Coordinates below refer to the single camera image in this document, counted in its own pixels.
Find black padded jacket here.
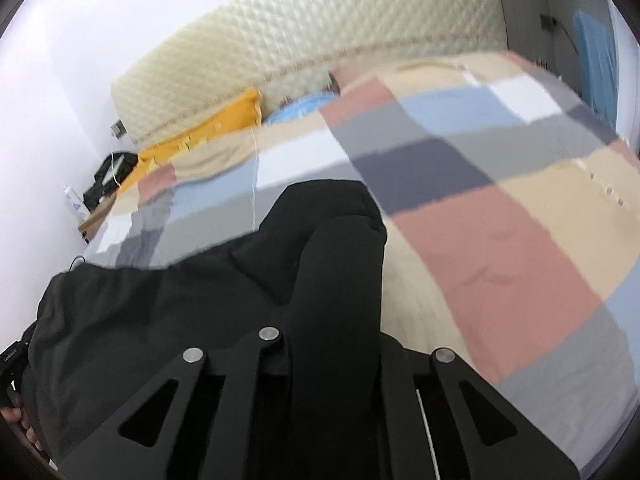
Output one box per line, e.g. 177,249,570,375
23,180,386,479

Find person's left hand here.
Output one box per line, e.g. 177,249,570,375
1,406,43,452

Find wooden nightstand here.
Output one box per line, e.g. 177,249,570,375
77,194,116,244

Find white plastic bottle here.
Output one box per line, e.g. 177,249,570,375
63,185,90,222

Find black bag on nightstand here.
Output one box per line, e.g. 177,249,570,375
82,152,138,211

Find plaid patchwork bed quilt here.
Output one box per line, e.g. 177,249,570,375
88,52,639,477

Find yellow pillow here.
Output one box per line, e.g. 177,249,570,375
117,87,262,196

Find light blue pillow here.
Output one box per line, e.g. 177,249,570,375
262,91,340,126

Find blue cloth on chair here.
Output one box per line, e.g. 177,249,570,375
573,10,618,129

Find cream quilted headboard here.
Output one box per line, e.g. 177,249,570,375
111,0,508,148

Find grey wall socket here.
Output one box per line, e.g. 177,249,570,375
111,120,127,139

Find grey wall wardrobe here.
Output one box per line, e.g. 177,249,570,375
501,0,613,94

